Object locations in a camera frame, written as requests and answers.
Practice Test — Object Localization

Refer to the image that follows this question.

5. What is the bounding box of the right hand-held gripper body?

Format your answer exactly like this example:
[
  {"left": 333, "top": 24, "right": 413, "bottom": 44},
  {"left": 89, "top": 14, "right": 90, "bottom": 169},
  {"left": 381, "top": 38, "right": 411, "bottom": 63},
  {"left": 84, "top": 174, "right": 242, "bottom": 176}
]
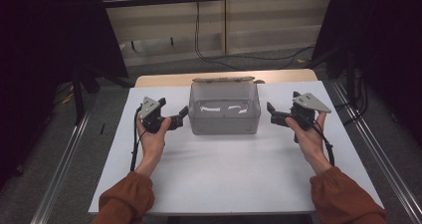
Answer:
[{"left": 270, "top": 92, "right": 332, "bottom": 143}]

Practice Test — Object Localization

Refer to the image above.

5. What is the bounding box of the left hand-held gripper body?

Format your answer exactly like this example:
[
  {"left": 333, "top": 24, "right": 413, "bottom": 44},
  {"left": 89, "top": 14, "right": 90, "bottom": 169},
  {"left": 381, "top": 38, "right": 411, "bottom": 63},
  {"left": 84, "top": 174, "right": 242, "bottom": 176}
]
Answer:
[{"left": 137, "top": 96, "right": 185, "bottom": 134}]

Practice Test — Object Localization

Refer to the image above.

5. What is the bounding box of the clear grey plastic storage box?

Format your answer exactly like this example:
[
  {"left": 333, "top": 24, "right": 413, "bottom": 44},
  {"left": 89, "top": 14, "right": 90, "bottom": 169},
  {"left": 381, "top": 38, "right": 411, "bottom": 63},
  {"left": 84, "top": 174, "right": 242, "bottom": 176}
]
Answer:
[{"left": 187, "top": 80, "right": 263, "bottom": 136}]

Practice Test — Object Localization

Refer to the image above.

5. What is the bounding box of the clear plastic box lid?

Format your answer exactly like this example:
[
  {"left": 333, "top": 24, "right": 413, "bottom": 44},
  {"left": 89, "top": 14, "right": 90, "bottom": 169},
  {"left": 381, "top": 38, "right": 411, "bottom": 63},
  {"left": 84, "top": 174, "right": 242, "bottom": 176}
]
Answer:
[{"left": 191, "top": 76, "right": 257, "bottom": 85}]

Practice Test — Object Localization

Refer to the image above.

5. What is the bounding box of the person's left hand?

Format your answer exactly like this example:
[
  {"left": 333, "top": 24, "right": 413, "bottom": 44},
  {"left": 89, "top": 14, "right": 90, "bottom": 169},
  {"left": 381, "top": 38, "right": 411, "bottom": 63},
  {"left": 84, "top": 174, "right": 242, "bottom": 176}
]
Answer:
[{"left": 135, "top": 116, "right": 173, "bottom": 159}]

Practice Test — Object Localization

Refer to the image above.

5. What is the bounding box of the person's right hand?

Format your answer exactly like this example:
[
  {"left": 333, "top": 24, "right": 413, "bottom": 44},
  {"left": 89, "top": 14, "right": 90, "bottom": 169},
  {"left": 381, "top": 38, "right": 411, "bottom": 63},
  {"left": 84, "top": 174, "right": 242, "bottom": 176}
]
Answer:
[{"left": 285, "top": 112, "right": 327, "bottom": 159}]

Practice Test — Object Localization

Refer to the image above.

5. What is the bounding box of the light wooden table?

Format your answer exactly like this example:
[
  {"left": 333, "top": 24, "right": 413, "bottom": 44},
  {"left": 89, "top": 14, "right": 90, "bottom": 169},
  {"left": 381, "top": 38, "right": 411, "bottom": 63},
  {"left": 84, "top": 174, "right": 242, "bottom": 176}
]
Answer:
[{"left": 133, "top": 68, "right": 318, "bottom": 89}]

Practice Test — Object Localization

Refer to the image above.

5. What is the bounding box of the black metal stand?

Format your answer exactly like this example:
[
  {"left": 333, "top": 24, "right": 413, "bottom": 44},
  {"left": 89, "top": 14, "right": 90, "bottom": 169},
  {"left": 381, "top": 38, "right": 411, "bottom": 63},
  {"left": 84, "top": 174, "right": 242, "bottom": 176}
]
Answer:
[{"left": 70, "top": 63, "right": 102, "bottom": 126}]

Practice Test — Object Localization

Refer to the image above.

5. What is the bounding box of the white board table cover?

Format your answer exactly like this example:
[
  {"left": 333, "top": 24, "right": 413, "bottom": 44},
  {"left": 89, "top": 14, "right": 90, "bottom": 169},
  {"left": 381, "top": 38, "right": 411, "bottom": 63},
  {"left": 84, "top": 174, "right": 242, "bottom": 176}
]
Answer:
[{"left": 87, "top": 80, "right": 386, "bottom": 217}]

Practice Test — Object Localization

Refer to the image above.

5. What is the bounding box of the yellow floor tape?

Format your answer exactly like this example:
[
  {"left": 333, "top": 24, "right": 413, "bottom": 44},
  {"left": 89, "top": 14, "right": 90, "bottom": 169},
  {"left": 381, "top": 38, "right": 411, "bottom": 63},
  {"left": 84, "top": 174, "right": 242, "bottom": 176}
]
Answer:
[{"left": 60, "top": 92, "right": 76, "bottom": 106}]

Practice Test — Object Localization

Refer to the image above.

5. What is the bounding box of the black curtain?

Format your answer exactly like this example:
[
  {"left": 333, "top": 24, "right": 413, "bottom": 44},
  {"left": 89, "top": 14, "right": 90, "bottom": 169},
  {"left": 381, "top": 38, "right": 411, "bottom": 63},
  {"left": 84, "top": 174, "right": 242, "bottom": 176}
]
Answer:
[
  {"left": 0, "top": 0, "right": 129, "bottom": 188},
  {"left": 311, "top": 0, "right": 422, "bottom": 147}
]

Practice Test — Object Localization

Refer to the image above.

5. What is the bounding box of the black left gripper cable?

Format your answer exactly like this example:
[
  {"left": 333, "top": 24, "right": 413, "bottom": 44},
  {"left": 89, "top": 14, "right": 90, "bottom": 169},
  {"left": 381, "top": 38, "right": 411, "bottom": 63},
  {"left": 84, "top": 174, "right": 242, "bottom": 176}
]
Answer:
[{"left": 129, "top": 105, "right": 147, "bottom": 172}]

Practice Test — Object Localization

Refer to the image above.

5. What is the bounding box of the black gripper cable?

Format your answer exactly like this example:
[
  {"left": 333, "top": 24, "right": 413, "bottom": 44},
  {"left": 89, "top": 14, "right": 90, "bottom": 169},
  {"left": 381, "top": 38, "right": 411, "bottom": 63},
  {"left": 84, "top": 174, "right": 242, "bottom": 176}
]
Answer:
[
  {"left": 129, "top": 105, "right": 147, "bottom": 172},
  {"left": 311, "top": 119, "right": 336, "bottom": 167}
]

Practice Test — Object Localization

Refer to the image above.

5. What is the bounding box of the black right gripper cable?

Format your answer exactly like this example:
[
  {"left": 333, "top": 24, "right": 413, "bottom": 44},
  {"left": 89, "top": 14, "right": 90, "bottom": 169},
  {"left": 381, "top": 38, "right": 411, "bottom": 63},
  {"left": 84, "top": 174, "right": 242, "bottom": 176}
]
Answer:
[{"left": 311, "top": 119, "right": 336, "bottom": 167}]

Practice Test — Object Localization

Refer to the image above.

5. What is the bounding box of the bundle of black cables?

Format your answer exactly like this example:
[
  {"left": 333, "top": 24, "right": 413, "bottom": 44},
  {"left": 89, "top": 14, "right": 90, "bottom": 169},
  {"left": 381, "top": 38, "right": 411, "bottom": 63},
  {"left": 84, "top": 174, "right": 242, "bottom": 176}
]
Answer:
[{"left": 333, "top": 68, "right": 370, "bottom": 126}]

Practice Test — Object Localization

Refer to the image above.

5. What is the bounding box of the long black floor cable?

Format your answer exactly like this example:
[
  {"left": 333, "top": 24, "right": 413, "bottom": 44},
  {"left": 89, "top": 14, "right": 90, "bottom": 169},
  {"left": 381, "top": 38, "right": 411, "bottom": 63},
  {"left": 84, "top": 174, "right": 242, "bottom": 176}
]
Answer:
[{"left": 193, "top": 0, "right": 317, "bottom": 71}]

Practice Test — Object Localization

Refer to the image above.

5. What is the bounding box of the aluminium floor rail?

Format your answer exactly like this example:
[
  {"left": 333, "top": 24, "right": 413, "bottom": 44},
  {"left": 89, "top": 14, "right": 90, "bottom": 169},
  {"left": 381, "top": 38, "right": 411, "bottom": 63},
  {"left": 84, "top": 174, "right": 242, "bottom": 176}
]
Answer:
[
  {"left": 29, "top": 99, "right": 98, "bottom": 224},
  {"left": 329, "top": 79, "right": 422, "bottom": 224}
]

